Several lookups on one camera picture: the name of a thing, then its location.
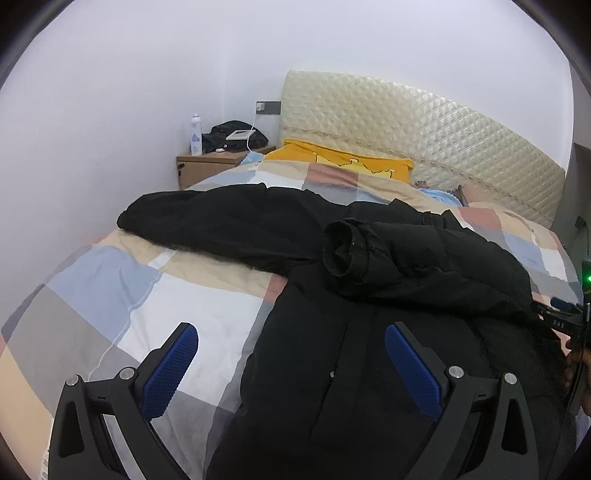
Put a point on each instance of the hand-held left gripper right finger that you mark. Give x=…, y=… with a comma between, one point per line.
x=414, y=374

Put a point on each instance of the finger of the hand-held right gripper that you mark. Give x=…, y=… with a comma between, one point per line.
x=561, y=316

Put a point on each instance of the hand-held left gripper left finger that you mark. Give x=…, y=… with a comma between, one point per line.
x=168, y=371

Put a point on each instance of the black padded jacket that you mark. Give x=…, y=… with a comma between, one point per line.
x=323, y=323

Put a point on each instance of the checkered pastel duvet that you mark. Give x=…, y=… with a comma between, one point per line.
x=138, y=286

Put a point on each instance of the wooden nightstand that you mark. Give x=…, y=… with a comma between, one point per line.
x=203, y=173

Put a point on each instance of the light blue lace cloth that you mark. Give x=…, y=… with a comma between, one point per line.
x=253, y=158

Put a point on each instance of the yellow pillow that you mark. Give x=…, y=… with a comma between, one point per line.
x=332, y=159

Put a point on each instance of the white spray bottle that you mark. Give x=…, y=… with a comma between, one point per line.
x=196, y=136

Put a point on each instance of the white flat device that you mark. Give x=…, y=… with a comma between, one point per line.
x=240, y=134

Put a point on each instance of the black bag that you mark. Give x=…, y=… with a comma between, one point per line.
x=231, y=127

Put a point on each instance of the cream quilted headboard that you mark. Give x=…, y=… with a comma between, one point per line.
x=392, y=120

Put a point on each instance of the grey wall socket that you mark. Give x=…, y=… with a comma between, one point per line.
x=271, y=107

